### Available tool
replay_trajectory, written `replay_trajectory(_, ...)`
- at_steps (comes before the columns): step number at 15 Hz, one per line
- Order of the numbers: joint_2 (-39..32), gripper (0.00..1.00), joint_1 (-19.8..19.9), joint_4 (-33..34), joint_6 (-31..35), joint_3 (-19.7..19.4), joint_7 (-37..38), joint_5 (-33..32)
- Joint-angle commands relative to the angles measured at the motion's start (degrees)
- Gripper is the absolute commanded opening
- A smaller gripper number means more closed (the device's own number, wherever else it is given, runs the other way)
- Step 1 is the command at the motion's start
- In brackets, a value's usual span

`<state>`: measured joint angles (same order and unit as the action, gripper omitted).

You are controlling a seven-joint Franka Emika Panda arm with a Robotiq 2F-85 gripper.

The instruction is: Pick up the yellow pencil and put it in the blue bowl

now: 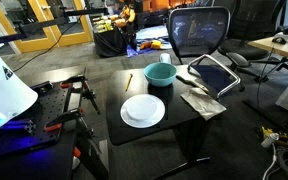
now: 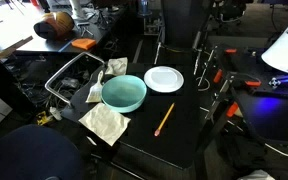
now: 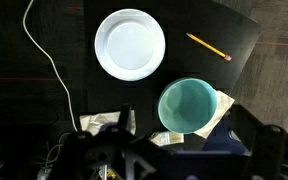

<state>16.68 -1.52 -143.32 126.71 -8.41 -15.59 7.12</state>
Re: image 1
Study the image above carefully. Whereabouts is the yellow pencil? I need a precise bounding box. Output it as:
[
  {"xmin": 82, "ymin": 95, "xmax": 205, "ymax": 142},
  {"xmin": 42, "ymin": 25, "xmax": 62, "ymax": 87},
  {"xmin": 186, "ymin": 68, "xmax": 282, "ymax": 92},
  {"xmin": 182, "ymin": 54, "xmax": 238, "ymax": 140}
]
[{"xmin": 125, "ymin": 74, "xmax": 133, "ymax": 92}]

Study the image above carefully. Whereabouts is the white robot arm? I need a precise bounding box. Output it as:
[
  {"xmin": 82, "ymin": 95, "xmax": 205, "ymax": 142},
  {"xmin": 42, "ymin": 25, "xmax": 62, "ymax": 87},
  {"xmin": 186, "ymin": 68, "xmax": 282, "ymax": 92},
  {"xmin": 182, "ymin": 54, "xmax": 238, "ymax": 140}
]
[{"xmin": 0, "ymin": 57, "xmax": 38, "ymax": 127}]

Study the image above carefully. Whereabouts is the black breadboard robot base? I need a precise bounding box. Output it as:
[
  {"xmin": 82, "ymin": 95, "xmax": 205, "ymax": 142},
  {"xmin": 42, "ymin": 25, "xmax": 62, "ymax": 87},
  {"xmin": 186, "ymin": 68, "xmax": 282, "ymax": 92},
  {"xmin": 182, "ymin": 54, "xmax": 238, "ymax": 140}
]
[{"xmin": 0, "ymin": 83, "xmax": 69, "ymax": 156}]

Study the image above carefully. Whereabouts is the blue bowl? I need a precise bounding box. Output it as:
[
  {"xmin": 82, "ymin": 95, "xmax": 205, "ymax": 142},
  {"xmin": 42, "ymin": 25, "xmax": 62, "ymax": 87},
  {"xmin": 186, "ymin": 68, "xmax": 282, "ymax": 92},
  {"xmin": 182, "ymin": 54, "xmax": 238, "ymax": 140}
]
[{"xmin": 144, "ymin": 62, "xmax": 177, "ymax": 87}]

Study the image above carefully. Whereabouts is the white plate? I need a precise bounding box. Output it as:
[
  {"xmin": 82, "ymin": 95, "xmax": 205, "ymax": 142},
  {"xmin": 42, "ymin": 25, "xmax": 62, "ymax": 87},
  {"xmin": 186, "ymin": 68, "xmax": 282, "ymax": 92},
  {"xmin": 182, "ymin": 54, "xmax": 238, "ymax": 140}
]
[{"xmin": 120, "ymin": 94, "xmax": 165, "ymax": 128}]

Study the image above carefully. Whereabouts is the black cloth covered bin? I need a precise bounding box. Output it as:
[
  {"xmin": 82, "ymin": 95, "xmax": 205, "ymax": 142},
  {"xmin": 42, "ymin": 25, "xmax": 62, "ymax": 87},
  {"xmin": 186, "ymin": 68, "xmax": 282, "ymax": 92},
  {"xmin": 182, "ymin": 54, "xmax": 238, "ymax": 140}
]
[{"xmin": 93, "ymin": 28, "xmax": 137, "ymax": 58}]

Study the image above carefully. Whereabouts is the black orange bar clamp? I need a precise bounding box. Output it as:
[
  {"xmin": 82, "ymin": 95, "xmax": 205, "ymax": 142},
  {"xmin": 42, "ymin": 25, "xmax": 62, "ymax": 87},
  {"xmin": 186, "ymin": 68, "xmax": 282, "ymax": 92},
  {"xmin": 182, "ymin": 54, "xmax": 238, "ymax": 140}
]
[{"xmin": 60, "ymin": 67, "xmax": 101, "ymax": 115}]

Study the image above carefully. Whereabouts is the crumpled paper napkin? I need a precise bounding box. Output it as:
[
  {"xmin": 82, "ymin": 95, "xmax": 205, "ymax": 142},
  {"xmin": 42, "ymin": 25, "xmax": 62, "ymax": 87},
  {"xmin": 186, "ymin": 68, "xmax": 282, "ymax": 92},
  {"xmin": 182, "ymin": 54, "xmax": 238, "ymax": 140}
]
[{"xmin": 181, "ymin": 88, "xmax": 226, "ymax": 121}]

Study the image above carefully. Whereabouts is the black mesh office chair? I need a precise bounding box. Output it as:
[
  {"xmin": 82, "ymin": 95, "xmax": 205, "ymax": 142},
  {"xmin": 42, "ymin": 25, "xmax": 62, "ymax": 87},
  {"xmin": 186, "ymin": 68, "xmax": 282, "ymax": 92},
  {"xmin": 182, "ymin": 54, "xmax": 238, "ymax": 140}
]
[{"xmin": 167, "ymin": 6, "xmax": 230, "ymax": 63}]

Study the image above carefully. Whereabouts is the yellow plug on floor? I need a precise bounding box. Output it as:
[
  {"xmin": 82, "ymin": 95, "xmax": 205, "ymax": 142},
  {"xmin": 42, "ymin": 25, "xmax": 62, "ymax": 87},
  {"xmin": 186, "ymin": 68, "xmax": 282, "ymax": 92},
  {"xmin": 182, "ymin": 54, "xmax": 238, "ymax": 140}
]
[{"xmin": 259, "ymin": 126, "xmax": 288, "ymax": 143}]

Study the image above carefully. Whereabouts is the wooden handled paint brush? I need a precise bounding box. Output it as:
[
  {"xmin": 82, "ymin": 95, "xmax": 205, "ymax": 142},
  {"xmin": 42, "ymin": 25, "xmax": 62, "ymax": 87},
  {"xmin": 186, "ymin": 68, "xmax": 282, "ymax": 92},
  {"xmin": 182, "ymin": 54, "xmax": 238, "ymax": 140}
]
[{"xmin": 176, "ymin": 75, "xmax": 209, "ymax": 93}]

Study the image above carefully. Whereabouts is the chrome tube chair frame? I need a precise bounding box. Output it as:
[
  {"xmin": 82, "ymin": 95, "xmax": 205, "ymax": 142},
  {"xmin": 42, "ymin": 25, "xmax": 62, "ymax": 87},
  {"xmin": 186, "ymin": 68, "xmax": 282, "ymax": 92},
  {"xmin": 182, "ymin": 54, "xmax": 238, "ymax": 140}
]
[{"xmin": 187, "ymin": 54, "xmax": 241, "ymax": 99}]

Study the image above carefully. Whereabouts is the white cable bundle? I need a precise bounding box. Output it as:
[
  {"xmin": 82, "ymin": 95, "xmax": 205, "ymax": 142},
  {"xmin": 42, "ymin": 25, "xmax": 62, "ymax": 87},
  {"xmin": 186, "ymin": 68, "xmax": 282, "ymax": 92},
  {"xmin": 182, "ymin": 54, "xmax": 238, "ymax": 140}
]
[{"xmin": 261, "ymin": 132, "xmax": 288, "ymax": 180}]

